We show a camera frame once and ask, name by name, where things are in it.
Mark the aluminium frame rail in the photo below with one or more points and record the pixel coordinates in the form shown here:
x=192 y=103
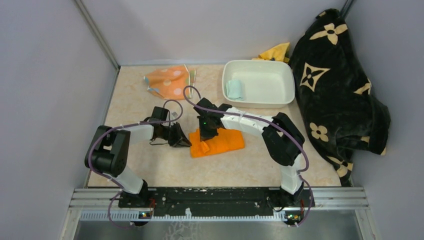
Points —
x=101 y=204

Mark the black floral blanket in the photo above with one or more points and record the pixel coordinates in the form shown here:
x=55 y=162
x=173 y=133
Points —
x=334 y=95

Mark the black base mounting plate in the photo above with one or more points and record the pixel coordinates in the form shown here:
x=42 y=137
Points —
x=223 y=201

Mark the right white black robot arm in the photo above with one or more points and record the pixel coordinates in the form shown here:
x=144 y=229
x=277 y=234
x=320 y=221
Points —
x=282 y=139

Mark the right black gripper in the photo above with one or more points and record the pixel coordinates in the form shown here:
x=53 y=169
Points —
x=204 y=135

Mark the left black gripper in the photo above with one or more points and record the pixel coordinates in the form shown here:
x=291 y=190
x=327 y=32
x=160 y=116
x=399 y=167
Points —
x=179 y=140

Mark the yellow towel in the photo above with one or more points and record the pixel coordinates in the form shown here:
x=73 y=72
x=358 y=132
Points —
x=277 y=53

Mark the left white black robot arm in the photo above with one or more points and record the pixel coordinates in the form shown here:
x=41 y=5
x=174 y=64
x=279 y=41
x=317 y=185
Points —
x=108 y=153

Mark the plain bright orange towel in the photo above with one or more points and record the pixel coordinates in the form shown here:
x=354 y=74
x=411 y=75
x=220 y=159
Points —
x=227 y=140

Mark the light mint green towel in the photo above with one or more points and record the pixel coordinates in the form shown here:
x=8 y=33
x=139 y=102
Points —
x=234 y=90

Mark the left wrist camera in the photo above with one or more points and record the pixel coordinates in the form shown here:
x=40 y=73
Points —
x=172 y=116

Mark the orange polka dot towel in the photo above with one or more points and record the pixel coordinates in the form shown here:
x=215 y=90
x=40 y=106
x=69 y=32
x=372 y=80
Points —
x=168 y=83

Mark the white plastic bin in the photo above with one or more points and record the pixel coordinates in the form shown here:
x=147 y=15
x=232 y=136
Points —
x=266 y=84

